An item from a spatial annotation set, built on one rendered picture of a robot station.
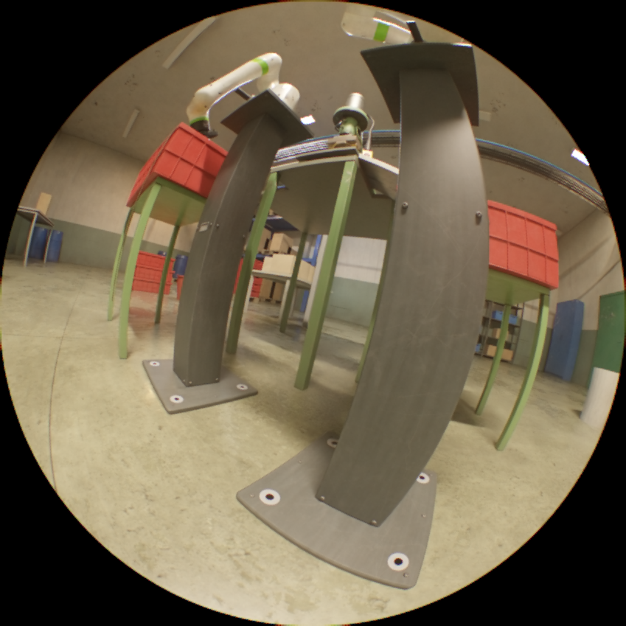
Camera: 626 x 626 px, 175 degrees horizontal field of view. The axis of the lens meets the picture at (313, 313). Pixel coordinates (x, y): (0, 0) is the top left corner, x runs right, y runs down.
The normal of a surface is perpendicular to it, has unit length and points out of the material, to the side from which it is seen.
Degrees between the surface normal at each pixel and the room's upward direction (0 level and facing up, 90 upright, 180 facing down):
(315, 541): 0
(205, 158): 90
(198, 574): 0
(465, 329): 90
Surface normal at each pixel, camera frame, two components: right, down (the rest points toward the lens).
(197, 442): 0.22, -0.97
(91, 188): 0.86, 0.22
